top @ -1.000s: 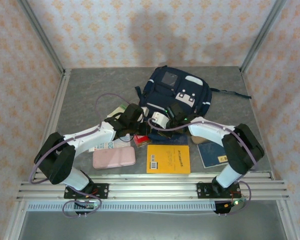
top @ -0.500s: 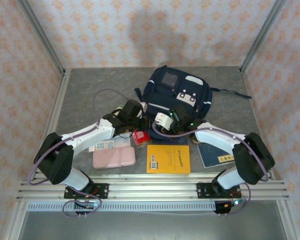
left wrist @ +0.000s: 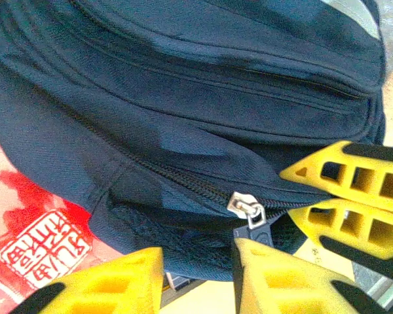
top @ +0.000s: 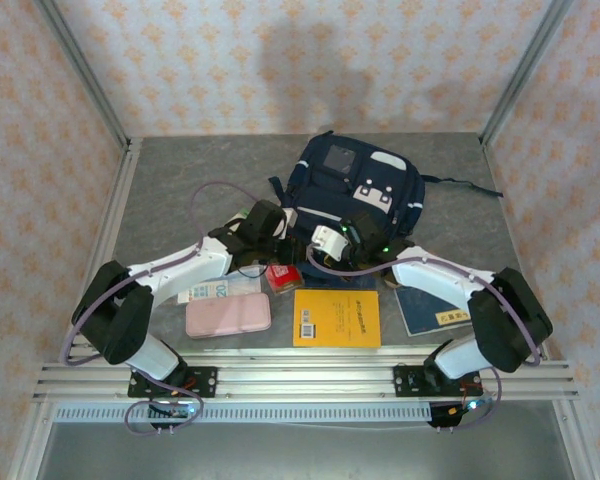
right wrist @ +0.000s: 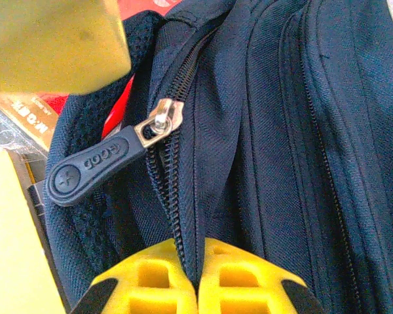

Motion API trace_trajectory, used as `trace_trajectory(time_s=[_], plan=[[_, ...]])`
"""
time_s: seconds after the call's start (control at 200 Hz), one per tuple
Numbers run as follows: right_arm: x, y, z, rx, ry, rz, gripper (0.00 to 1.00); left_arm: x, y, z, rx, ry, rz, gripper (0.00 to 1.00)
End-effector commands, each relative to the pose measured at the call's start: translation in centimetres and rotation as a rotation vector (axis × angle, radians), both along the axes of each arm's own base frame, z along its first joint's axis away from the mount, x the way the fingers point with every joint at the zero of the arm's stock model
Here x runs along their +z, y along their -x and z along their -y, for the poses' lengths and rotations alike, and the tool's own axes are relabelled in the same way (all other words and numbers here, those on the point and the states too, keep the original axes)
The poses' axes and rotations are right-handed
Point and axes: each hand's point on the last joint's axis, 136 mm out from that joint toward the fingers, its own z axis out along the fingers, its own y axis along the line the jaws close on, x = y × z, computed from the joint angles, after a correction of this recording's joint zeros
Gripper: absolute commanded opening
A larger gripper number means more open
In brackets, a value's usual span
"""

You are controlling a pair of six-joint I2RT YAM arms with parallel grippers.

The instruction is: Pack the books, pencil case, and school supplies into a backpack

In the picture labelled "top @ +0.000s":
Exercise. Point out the tan oval case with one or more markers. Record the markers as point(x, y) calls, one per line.
point(391, 282)

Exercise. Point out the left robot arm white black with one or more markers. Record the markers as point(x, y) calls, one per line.
point(190, 265)

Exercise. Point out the pink pencil case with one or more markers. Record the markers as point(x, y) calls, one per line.
point(227, 315)

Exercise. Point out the orange book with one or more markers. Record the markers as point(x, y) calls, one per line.
point(337, 317)

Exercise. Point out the aluminium frame leg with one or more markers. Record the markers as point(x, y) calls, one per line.
point(32, 440)
point(577, 440)

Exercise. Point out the navy book with flower print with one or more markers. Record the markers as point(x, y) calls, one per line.
point(340, 281)

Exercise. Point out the aluminium side rail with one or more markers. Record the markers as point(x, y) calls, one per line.
point(127, 155)

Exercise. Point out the red packet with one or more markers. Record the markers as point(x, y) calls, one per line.
point(282, 279)

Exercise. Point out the aluminium corner post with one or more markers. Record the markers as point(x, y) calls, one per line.
point(83, 70)
point(525, 70)

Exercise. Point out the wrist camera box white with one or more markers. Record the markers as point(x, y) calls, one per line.
point(327, 242)
point(288, 221)

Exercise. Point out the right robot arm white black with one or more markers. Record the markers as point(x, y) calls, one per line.
point(440, 275)

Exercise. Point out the plain navy book yellow label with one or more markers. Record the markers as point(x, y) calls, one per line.
point(425, 312)

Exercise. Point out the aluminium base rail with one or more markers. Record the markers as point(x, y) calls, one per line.
point(305, 380)

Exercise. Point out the navy blue backpack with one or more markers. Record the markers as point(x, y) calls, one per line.
point(360, 185)

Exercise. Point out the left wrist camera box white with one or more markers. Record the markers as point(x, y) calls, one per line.
point(288, 221)

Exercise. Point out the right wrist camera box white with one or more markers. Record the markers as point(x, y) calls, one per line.
point(327, 242)

